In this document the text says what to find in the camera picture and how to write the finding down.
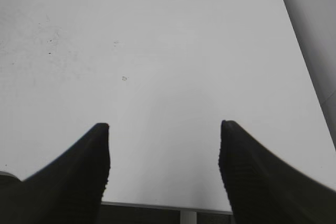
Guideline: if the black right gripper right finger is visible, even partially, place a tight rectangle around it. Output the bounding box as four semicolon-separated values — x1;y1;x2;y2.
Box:
218;120;335;223

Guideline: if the white table leg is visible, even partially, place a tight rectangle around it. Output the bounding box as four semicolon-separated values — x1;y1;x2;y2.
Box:
180;210;197;224

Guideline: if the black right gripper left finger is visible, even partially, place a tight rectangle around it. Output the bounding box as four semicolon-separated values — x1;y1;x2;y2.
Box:
1;123;110;223

